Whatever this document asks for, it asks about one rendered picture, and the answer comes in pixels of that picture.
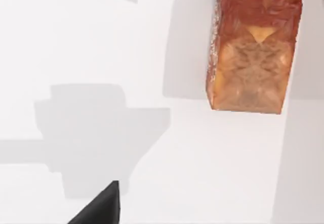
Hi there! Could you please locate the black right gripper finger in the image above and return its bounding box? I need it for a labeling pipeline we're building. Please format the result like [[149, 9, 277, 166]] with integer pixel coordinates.
[[67, 180, 121, 224]]

